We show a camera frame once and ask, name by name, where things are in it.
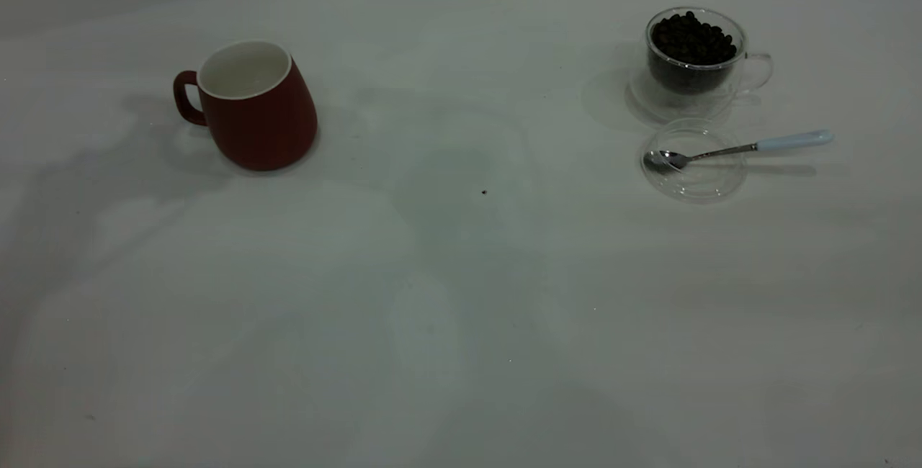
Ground red mug white inside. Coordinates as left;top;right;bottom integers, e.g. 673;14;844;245
173;40;318;172

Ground clear glass saucer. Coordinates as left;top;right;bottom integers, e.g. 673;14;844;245
640;119;748;202
627;58;753;127

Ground metal spoon light blue handle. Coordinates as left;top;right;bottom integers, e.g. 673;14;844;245
643;130;834;174

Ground dark roasted coffee beans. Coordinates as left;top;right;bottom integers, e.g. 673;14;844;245
650;12;738;91

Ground clear glass cup with handle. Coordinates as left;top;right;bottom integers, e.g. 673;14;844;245
645;7;774;103

